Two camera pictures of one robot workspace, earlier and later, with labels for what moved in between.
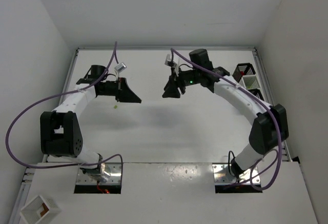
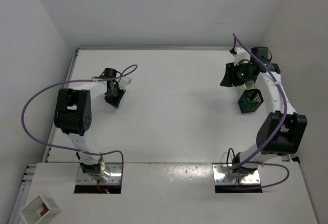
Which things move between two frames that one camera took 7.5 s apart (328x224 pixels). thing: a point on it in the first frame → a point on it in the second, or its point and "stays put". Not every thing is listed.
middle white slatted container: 250,82 stays put
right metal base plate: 222,175 stays put
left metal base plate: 113,168 stays put
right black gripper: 178,79 → 229,74
